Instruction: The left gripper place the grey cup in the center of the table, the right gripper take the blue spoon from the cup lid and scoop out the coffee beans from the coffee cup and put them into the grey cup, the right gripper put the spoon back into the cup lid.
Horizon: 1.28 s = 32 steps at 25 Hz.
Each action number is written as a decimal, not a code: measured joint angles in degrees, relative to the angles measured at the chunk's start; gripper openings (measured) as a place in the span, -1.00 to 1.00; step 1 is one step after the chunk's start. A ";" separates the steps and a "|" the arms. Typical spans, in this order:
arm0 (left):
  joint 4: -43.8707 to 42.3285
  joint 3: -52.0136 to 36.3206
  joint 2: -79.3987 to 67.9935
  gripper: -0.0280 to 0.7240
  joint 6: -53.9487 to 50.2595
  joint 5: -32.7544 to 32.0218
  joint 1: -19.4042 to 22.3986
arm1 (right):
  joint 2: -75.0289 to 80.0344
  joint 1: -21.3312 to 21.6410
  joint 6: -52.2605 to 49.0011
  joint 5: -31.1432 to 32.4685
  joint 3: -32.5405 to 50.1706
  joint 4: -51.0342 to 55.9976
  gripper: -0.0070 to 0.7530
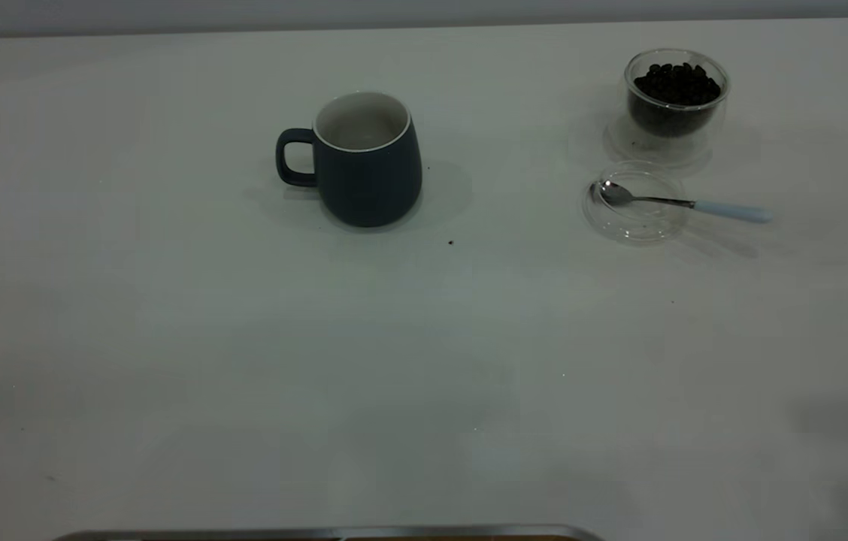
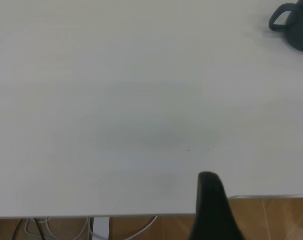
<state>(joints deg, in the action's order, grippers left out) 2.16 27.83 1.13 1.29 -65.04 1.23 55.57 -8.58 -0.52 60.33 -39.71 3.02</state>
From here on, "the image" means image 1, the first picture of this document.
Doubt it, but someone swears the metal spoon light blue handle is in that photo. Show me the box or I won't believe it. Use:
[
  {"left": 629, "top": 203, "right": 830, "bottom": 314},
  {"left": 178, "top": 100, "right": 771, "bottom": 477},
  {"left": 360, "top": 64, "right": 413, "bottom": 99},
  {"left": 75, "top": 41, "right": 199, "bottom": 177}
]
[{"left": 593, "top": 180, "right": 774, "bottom": 225}]

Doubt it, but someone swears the pile of coffee beans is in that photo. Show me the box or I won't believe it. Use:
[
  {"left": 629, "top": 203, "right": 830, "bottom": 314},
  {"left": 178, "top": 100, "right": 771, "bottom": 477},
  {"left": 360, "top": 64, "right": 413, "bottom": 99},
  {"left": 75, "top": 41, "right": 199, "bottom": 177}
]
[{"left": 628, "top": 62, "right": 723, "bottom": 138}]

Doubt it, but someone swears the clear double-walled glass cup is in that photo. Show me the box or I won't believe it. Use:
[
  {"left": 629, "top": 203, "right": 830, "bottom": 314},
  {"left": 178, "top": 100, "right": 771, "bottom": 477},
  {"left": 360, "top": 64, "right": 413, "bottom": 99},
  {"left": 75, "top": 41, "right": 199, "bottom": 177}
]
[{"left": 604, "top": 47, "right": 731, "bottom": 168}]

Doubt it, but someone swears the dark grey ceramic mug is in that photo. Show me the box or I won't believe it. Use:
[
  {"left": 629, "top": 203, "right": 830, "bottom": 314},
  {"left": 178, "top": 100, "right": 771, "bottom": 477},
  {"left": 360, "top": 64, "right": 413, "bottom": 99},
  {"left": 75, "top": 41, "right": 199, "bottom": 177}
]
[{"left": 276, "top": 92, "right": 423, "bottom": 228}]

